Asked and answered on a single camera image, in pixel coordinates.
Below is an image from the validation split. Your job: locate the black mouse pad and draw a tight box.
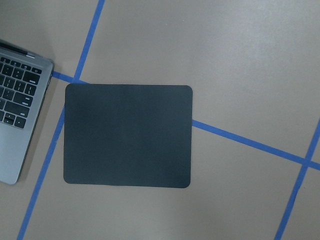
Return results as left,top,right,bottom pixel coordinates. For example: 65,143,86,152
63,83,193,189

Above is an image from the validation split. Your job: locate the grey laptop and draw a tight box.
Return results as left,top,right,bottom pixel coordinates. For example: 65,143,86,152
0,40,54,185

